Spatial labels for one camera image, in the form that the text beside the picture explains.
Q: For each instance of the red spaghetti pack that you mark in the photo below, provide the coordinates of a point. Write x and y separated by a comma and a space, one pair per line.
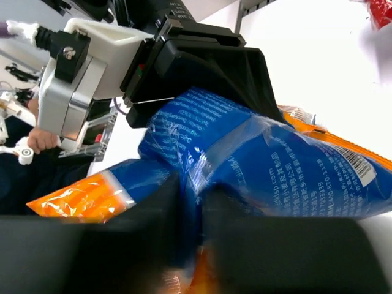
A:
380, 12

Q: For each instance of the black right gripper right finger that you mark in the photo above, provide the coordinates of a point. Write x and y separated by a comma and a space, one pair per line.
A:
270, 254

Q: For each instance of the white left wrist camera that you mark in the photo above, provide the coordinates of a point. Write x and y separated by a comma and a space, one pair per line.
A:
63, 105

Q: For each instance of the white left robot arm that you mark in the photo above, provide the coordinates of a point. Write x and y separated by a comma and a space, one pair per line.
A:
145, 16

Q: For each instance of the operator hand in background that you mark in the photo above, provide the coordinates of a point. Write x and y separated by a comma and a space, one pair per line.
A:
40, 140

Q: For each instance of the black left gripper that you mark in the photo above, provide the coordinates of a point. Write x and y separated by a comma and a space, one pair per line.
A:
184, 54

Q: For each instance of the blue and orange pasta bag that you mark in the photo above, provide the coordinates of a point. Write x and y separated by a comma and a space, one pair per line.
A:
283, 169

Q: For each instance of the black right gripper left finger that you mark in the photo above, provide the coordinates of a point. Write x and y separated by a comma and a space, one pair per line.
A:
128, 254

